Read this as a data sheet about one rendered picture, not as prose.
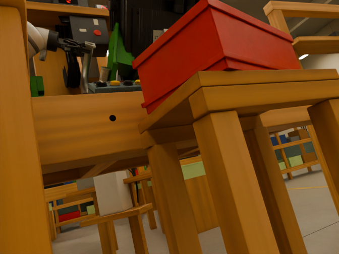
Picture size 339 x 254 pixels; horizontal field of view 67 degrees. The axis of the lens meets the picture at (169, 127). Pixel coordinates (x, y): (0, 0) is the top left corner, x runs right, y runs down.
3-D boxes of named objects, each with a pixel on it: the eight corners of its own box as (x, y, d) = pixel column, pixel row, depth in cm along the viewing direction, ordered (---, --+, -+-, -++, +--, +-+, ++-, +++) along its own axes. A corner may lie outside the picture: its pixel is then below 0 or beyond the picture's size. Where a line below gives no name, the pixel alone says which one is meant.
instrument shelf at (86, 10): (187, 22, 147) (185, 16, 148) (2, 6, 105) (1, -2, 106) (169, 46, 169) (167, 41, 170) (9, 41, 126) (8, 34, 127)
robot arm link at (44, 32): (47, 56, 103) (30, 52, 101) (50, 27, 99) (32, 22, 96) (44, 62, 96) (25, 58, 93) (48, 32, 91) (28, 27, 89)
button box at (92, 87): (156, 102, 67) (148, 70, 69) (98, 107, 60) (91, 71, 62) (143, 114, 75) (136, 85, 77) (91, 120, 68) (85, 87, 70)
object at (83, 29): (111, 44, 123) (105, 16, 126) (73, 43, 115) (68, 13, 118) (105, 57, 134) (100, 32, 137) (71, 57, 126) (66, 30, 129)
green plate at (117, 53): (134, 76, 92) (137, 28, 99) (111, 71, 89) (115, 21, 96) (125, 89, 102) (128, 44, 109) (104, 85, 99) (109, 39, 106)
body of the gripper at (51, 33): (46, 31, 91) (73, 39, 95) (48, 27, 98) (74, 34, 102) (44, 52, 94) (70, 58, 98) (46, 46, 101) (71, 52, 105)
